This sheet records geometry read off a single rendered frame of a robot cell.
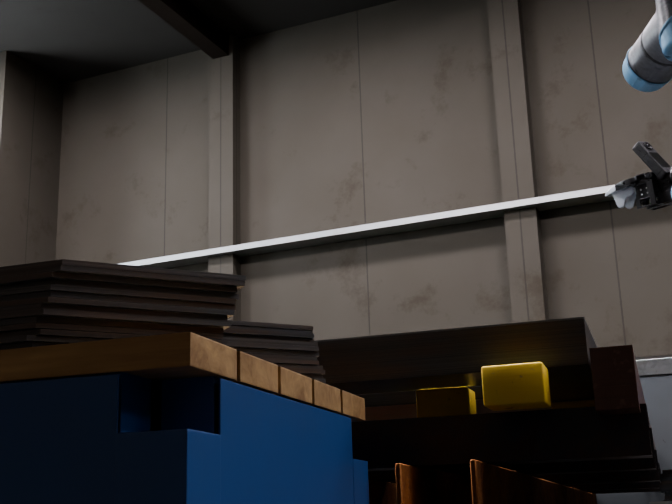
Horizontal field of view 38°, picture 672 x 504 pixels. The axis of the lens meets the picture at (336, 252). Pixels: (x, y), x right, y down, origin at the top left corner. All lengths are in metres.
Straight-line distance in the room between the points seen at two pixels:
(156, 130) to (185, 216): 1.17
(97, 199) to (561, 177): 5.36
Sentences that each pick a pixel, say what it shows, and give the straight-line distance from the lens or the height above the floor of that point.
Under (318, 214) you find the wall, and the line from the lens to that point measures 10.20.
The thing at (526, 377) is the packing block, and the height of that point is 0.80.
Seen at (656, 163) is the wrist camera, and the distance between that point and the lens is 2.47.
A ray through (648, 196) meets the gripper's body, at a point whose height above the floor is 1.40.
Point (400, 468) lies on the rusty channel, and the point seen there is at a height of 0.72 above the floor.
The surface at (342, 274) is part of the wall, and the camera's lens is 9.91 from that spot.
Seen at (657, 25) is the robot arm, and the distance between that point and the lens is 1.49.
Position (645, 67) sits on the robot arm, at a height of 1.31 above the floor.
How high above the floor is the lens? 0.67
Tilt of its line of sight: 16 degrees up
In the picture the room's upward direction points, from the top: 2 degrees counter-clockwise
